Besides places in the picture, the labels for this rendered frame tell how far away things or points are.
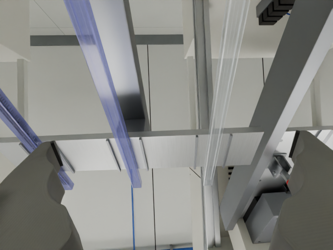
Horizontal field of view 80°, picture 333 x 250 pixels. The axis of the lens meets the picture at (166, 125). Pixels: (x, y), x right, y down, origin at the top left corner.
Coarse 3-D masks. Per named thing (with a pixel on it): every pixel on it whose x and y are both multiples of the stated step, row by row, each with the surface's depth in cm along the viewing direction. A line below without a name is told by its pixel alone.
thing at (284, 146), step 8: (288, 128) 32; (296, 128) 32; (304, 128) 32; (312, 128) 32; (320, 128) 32; (328, 128) 32; (288, 136) 32; (320, 136) 33; (328, 136) 33; (280, 144) 33; (288, 144) 33; (328, 144) 34; (280, 152) 35; (288, 152) 35; (288, 160) 36; (264, 176) 39; (272, 176) 39; (280, 176) 39; (264, 184) 41; (272, 184) 41; (280, 184) 41; (256, 192) 43; (264, 192) 43; (272, 192) 43; (248, 200) 45; (240, 216) 50
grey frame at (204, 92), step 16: (192, 0) 61; (208, 0) 58; (208, 16) 57; (208, 32) 57; (208, 48) 57; (208, 64) 57; (208, 80) 57; (208, 96) 57; (208, 112) 57; (208, 128) 57; (208, 192) 56; (208, 208) 55; (208, 224) 55; (208, 240) 55; (224, 240) 58
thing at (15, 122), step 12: (0, 96) 19; (0, 108) 20; (12, 108) 21; (12, 120) 21; (24, 120) 22; (24, 132) 22; (24, 144) 24; (36, 144) 24; (60, 168) 29; (60, 180) 30
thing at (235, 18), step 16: (240, 0) 13; (224, 16) 15; (240, 16) 14; (224, 32) 15; (240, 32) 15; (224, 48) 16; (224, 64) 16; (224, 80) 18; (224, 96) 19; (224, 112) 20; (208, 144) 24; (208, 160) 26; (208, 176) 29
